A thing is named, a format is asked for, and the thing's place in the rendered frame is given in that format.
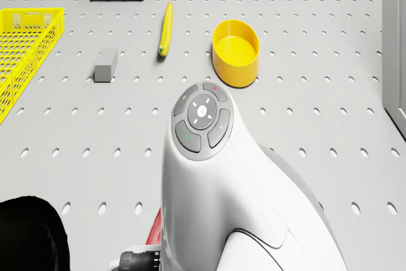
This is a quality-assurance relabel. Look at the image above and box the red plate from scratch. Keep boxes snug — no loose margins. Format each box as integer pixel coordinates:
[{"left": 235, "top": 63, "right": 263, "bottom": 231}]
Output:
[{"left": 146, "top": 207, "right": 162, "bottom": 246}]

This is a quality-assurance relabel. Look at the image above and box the black plate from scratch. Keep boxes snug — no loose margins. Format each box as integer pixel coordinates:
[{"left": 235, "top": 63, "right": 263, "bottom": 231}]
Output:
[{"left": 0, "top": 197, "right": 70, "bottom": 271}]

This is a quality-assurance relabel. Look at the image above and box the yellow bowl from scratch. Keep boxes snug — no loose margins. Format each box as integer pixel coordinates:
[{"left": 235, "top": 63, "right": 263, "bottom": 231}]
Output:
[{"left": 211, "top": 19, "right": 261, "bottom": 89}]

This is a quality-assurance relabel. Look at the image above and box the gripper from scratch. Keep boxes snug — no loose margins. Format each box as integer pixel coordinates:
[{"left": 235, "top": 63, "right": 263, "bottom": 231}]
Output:
[{"left": 109, "top": 244, "right": 163, "bottom": 271}]

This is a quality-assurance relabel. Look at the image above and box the yellow basket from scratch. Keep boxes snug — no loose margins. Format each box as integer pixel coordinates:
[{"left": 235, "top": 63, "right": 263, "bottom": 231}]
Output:
[{"left": 0, "top": 8, "right": 65, "bottom": 125}]

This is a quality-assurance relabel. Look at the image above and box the grey cube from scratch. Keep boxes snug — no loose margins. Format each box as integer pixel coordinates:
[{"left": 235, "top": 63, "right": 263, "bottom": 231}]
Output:
[{"left": 93, "top": 48, "right": 119, "bottom": 83}]

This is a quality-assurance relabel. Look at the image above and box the banana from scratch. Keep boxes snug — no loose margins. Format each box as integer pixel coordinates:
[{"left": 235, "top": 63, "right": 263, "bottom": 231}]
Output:
[{"left": 158, "top": 1, "right": 174, "bottom": 60}]

